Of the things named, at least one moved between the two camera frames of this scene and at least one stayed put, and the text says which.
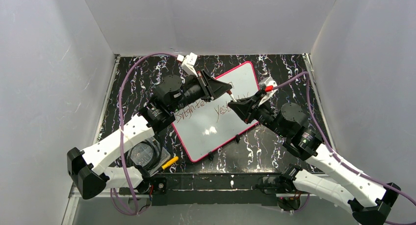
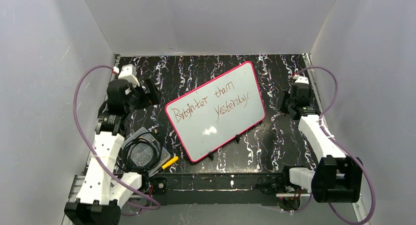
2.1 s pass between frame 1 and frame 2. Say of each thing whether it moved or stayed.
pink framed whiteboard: stayed
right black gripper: moved
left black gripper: moved
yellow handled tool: stayed
